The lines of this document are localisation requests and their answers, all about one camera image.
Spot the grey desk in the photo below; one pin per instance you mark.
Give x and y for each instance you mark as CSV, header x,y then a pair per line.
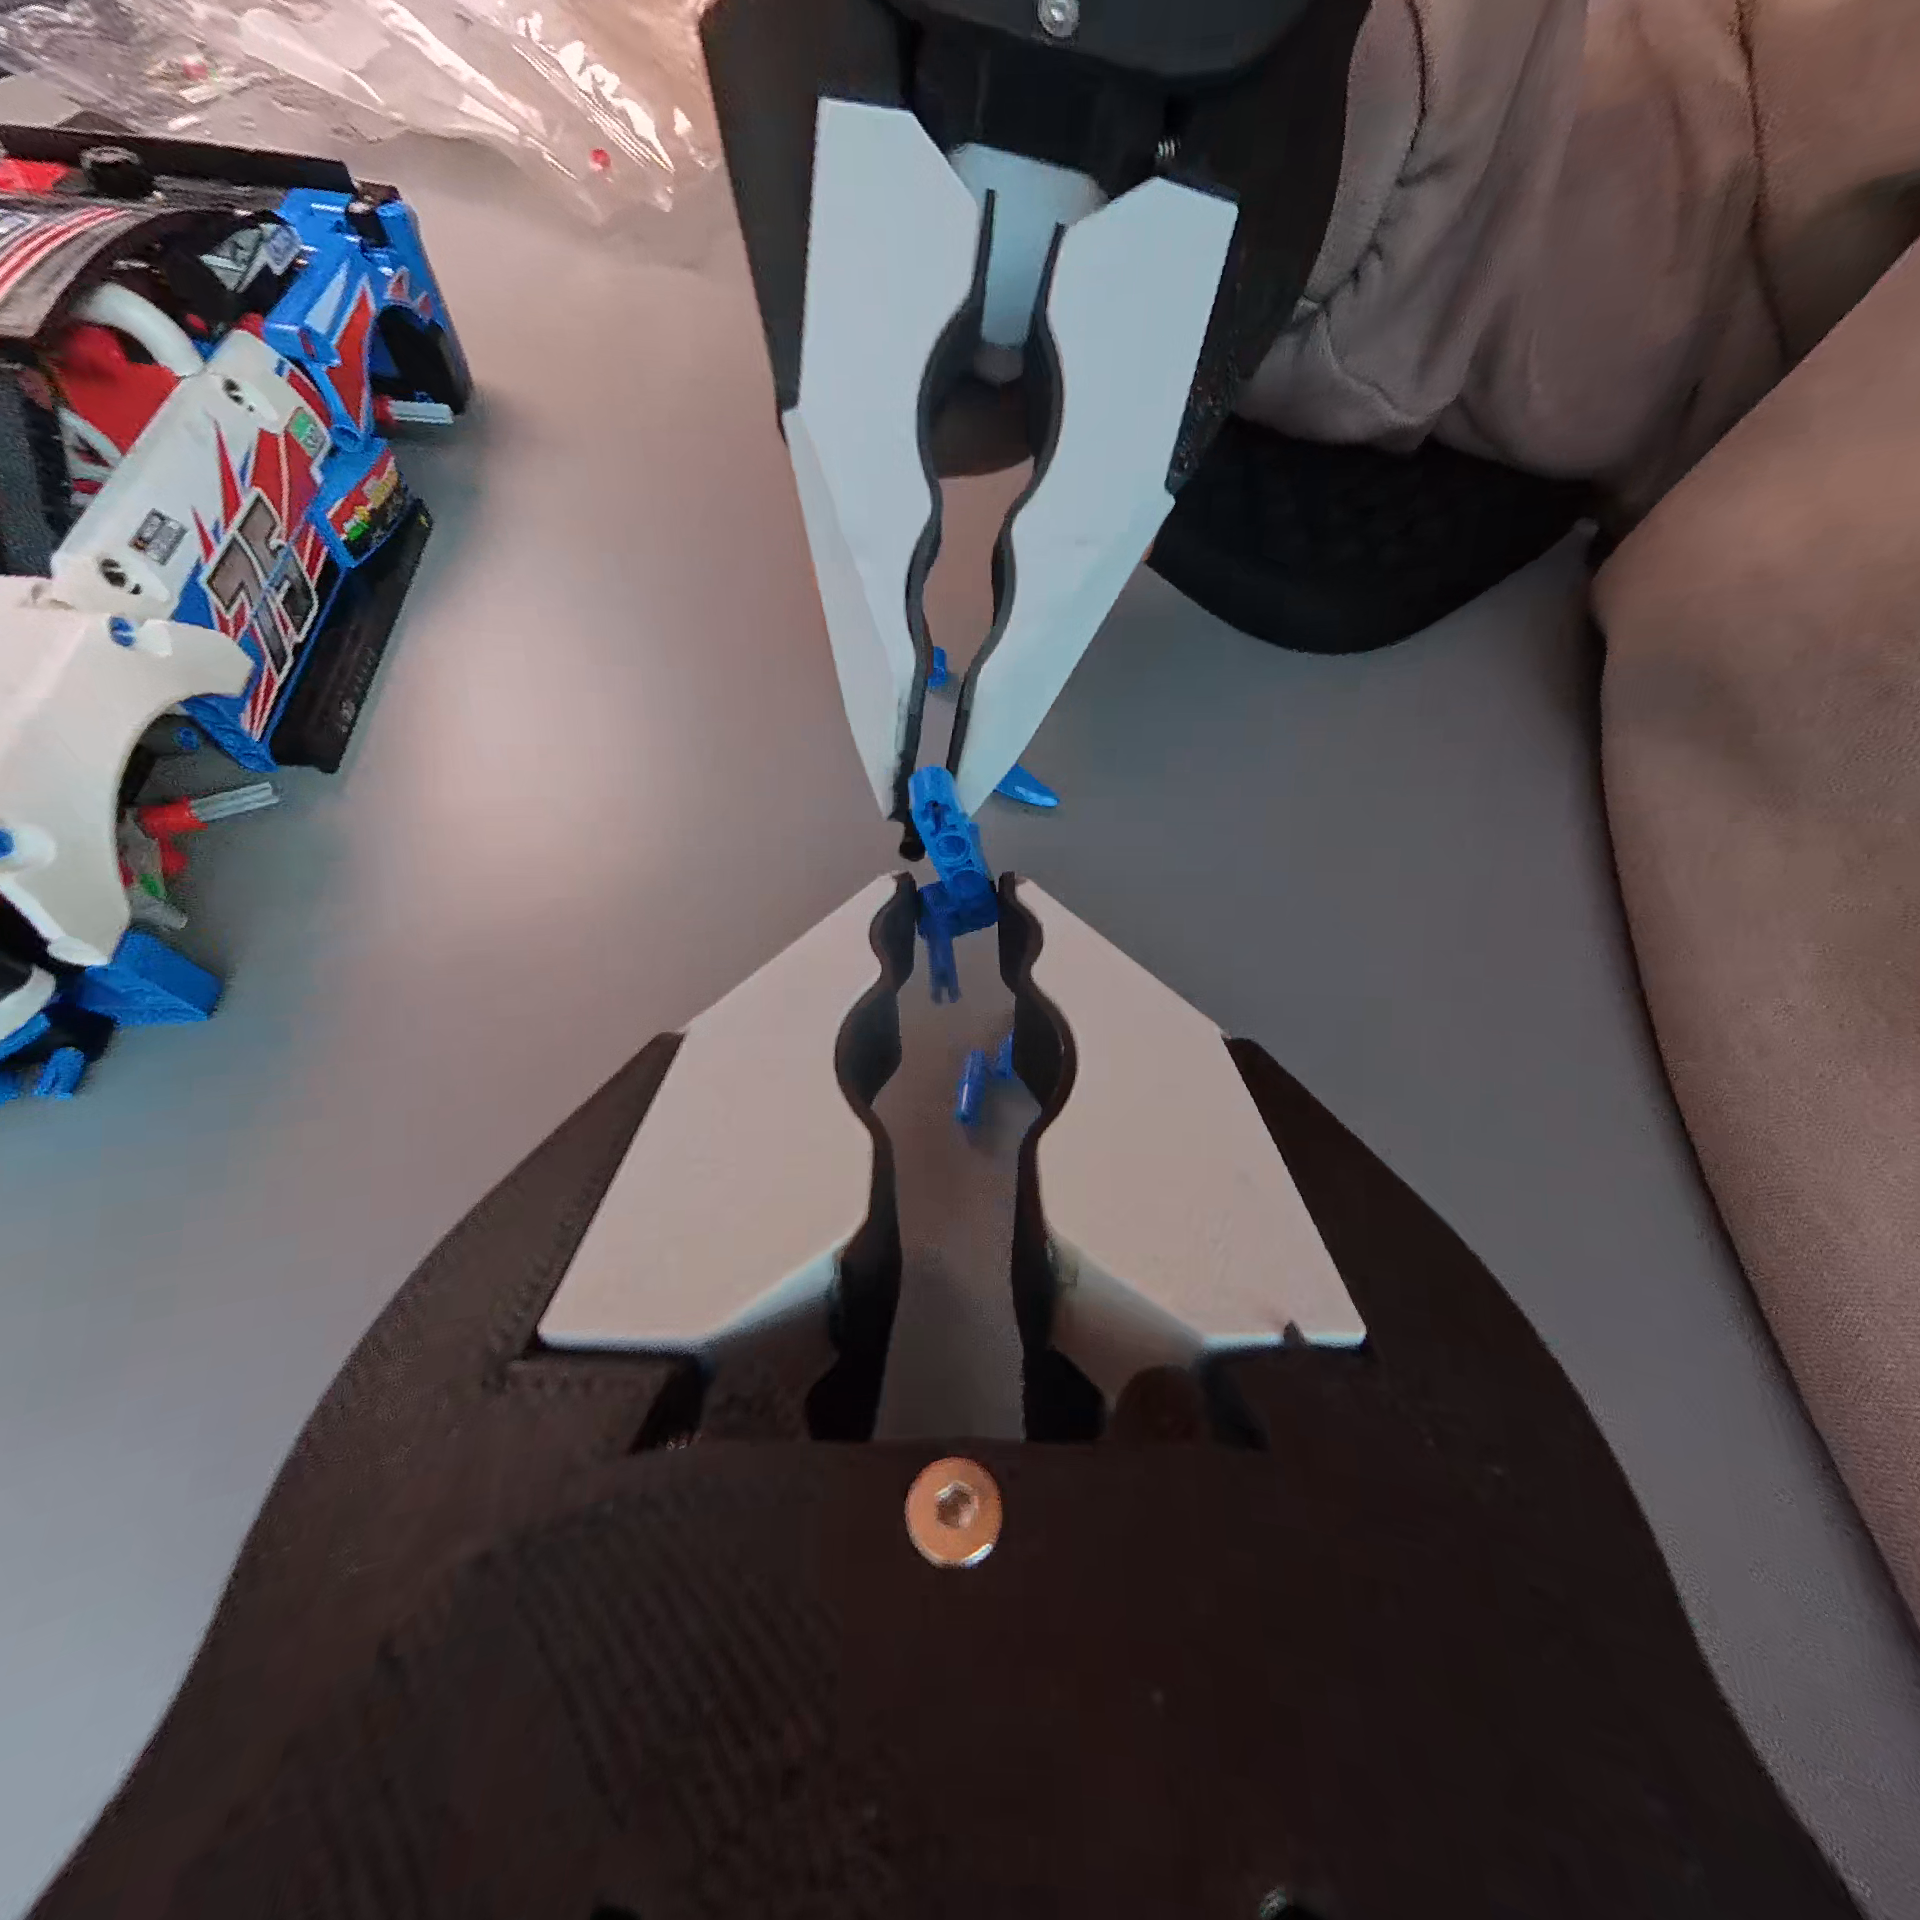
x,y
601,751

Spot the person's right forearm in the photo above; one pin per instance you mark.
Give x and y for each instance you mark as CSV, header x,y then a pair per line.
x,y
1575,225

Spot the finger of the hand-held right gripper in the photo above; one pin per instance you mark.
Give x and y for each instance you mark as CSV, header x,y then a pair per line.
x,y
1119,421
871,375

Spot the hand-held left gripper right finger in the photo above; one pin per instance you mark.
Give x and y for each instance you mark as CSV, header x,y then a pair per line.
x,y
1192,1200

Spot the pile of clear plastic bags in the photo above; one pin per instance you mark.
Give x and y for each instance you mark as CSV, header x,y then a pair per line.
x,y
374,74

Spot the toy brick race car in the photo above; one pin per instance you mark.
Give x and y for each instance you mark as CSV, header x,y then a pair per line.
x,y
194,524

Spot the blue perforated brick beam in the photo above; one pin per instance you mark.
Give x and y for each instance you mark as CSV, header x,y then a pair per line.
x,y
953,854

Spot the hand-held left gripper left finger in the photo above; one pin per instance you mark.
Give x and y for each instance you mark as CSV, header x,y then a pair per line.
x,y
704,1200

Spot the person's beige sweatshirt torso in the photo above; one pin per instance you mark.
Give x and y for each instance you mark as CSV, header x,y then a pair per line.
x,y
1771,901

